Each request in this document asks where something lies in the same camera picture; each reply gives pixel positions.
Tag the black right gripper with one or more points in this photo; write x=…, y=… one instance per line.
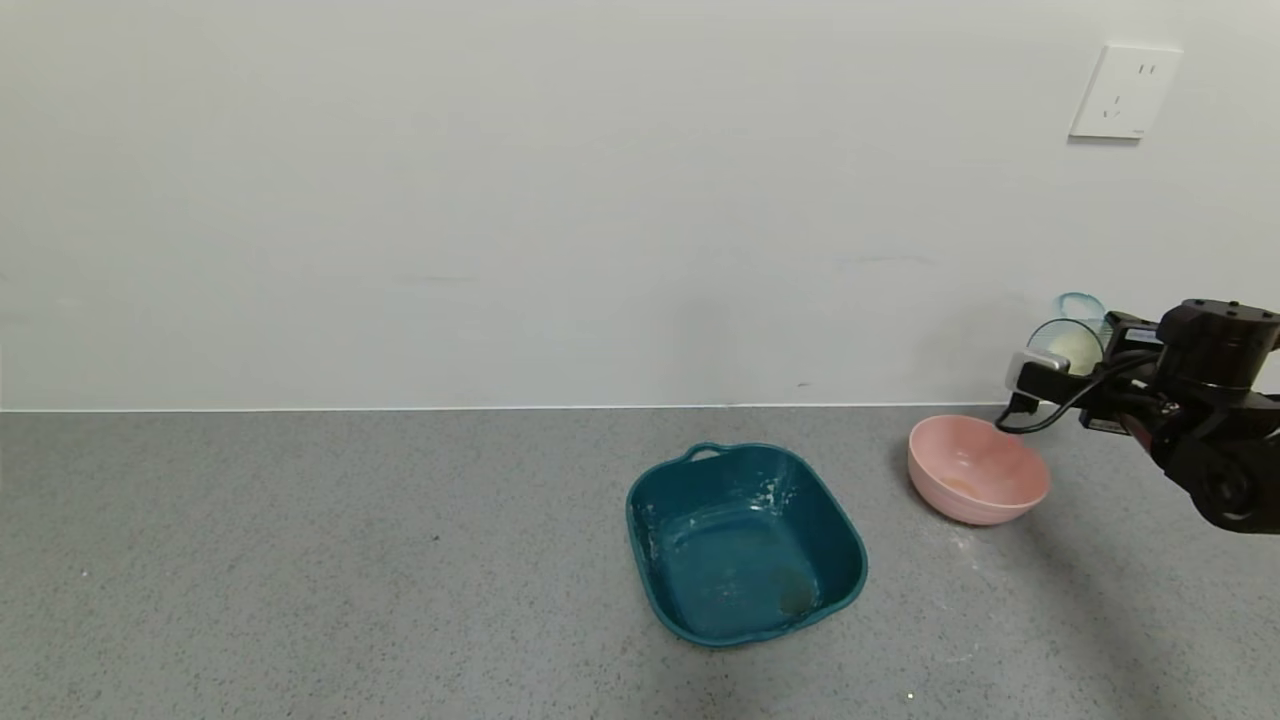
x=1131, y=332

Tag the clear ribbed plastic cup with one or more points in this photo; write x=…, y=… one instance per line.
x=1085, y=310

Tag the pink round bowl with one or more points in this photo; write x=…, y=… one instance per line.
x=975, y=475

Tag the teal square plastic basin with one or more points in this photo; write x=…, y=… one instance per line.
x=740, y=560

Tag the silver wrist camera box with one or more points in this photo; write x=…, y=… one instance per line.
x=1035, y=372

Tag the white wall socket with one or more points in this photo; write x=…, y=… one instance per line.
x=1125, y=92

